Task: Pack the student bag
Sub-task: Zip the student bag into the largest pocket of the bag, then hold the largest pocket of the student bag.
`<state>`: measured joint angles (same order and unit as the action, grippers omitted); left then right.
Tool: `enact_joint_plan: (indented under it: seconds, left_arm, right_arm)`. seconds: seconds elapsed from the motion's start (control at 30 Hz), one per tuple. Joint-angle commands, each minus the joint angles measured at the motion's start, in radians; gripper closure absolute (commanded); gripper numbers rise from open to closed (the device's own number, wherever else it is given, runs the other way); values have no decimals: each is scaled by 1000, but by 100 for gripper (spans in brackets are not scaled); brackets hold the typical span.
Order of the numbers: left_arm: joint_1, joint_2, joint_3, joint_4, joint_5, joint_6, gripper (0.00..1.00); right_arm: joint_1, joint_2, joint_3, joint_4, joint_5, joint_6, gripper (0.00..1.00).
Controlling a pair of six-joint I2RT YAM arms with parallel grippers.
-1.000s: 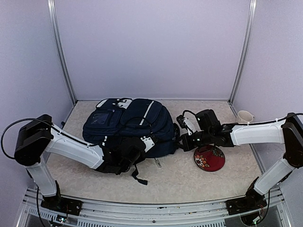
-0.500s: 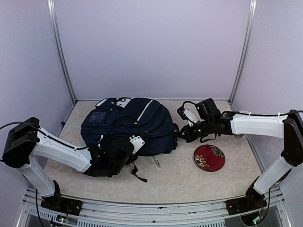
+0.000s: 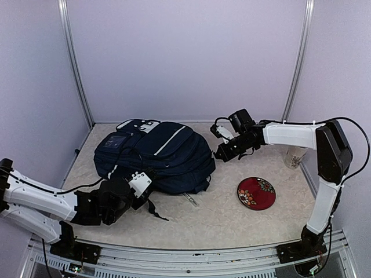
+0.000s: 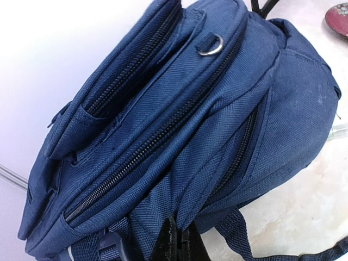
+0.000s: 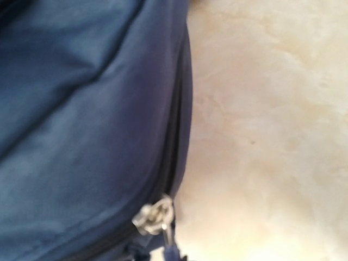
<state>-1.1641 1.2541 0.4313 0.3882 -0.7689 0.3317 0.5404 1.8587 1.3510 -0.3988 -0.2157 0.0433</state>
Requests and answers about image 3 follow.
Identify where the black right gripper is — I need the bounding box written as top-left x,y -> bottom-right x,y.
216,133 -> 256,162

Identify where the navy blue student backpack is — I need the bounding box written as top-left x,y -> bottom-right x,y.
93,119 -> 216,217

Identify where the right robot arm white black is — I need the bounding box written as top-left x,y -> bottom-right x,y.
210,109 -> 353,257

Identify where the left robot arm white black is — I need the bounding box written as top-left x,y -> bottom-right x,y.
1,158 -> 152,258

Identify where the red floral plate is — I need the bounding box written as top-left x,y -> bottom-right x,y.
237,177 -> 276,211

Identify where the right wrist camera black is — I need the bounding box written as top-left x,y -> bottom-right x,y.
210,123 -> 234,144

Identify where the aluminium corner post right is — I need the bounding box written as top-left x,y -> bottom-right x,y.
281,0 -> 315,121

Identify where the aluminium corner post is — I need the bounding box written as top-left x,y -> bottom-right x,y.
281,0 -> 315,121
57,0 -> 94,130

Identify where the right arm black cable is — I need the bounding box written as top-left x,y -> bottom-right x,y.
315,116 -> 369,186

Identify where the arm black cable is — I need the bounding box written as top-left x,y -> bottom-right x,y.
315,116 -> 369,186
57,146 -> 148,195

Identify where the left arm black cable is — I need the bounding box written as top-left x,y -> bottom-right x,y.
57,146 -> 148,195

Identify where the aluminium corner post left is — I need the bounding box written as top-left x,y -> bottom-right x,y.
57,0 -> 94,130

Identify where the aluminium front rail frame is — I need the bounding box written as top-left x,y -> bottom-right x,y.
20,228 -> 357,278

